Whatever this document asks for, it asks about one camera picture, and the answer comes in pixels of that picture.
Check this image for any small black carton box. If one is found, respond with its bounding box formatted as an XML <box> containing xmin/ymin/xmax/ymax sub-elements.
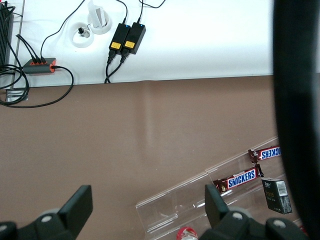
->
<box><xmin>261</xmin><ymin>176</ymin><xmax>293</xmax><ymax>215</ymax></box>

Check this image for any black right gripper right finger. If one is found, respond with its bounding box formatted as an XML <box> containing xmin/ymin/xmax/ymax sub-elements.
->
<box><xmin>199</xmin><ymin>183</ymin><xmax>310</xmax><ymax>240</ymax></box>

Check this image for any black adapter mains cable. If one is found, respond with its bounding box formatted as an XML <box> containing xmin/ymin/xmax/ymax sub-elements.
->
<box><xmin>104</xmin><ymin>48</ymin><xmax>117</xmax><ymax>84</ymax></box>
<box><xmin>104</xmin><ymin>49</ymin><xmax>130</xmax><ymax>84</ymax></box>

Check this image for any silver metal bracket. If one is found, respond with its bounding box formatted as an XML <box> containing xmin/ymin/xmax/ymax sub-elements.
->
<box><xmin>6</xmin><ymin>88</ymin><xmax>30</xmax><ymax>102</ymax></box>

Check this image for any black adapter output cable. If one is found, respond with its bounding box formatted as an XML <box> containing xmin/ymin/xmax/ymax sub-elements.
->
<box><xmin>137</xmin><ymin>0</ymin><xmax>166</xmax><ymax>25</ymax></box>
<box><xmin>116</xmin><ymin>0</ymin><xmax>129</xmax><ymax>25</ymax></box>

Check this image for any black finned device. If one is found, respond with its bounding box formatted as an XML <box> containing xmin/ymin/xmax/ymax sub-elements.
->
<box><xmin>0</xmin><ymin>3</ymin><xmax>15</xmax><ymax>66</ymax></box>

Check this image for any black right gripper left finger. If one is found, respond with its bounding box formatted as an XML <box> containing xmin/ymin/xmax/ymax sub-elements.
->
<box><xmin>0</xmin><ymin>184</ymin><xmax>94</xmax><ymax>240</ymax></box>

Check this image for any small black clip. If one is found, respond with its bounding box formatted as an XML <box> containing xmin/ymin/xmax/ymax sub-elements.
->
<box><xmin>78</xmin><ymin>26</ymin><xmax>91</xmax><ymax>38</ymax></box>

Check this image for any black power adapter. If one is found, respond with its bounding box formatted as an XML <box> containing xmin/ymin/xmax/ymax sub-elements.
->
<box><xmin>109</xmin><ymin>22</ymin><xmax>132</xmax><ymax>52</ymax></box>
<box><xmin>123</xmin><ymin>22</ymin><xmax>147</xmax><ymax>55</ymax></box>

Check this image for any thick blurred black cable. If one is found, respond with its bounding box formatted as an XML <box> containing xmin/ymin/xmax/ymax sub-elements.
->
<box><xmin>272</xmin><ymin>0</ymin><xmax>320</xmax><ymax>240</ymax></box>

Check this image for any long black hub cable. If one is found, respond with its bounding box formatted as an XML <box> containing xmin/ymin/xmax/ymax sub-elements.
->
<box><xmin>0</xmin><ymin>64</ymin><xmax>75</xmax><ymax>109</ymax></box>

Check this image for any grey orange USB hub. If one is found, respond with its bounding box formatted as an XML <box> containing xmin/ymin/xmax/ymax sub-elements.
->
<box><xmin>21</xmin><ymin>57</ymin><xmax>57</xmax><ymax>75</ymax></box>

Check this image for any white paper strip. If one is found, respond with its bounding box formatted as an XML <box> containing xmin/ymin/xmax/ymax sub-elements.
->
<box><xmin>88</xmin><ymin>0</ymin><xmax>105</xmax><ymax>28</ymax></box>

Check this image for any red can with white lid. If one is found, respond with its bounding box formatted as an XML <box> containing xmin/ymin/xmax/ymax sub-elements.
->
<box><xmin>176</xmin><ymin>226</ymin><xmax>199</xmax><ymax>240</ymax></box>

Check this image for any black USB cable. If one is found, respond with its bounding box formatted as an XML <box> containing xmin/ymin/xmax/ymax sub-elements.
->
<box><xmin>15</xmin><ymin>34</ymin><xmax>37</xmax><ymax>65</ymax></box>
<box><xmin>39</xmin><ymin>0</ymin><xmax>86</xmax><ymax>63</ymax></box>
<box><xmin>18</xmin><ymin>34</ymin><xmax>42</xmax><ymax>64</ymax></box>

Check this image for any brown table cover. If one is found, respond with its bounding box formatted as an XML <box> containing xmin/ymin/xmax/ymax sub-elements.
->
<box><xmin>0</xmin><ymin>74</ymin><xmax>320</xmax><ymax>240</ymax></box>

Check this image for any clear acrylic stepped stand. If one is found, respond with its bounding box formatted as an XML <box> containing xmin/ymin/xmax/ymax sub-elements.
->
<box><xmin>135</xmin><ymin>136</ymin><xmax>308</xmax><ymax>240</ymax></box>

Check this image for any Snickers chocolate bar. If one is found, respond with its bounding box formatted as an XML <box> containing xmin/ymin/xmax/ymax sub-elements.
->
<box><xmin>247</xmin><ymin>146</ymin><xmax>282</xmax><ymax>166</ymax></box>
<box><xmin>212</xmin><ymin>163</ymin><xmax>265</xmax><ymax>196</ymax></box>

